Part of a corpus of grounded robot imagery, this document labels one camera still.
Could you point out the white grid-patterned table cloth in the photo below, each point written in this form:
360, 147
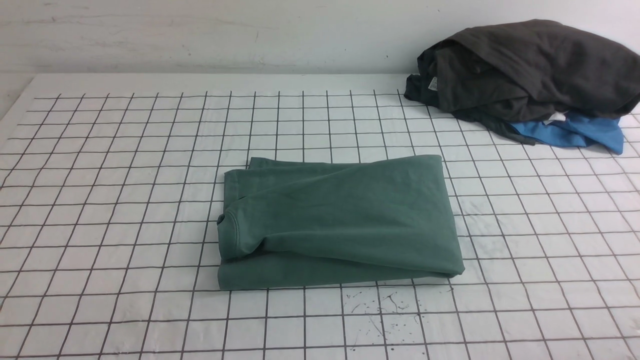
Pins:
109, 250

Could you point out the dark grey crumpled garment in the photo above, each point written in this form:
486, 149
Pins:
523, 73

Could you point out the green long-sleeved shirt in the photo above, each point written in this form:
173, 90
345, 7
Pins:
301, 224

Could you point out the blue crumpled garment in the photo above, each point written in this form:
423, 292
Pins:
574, 131

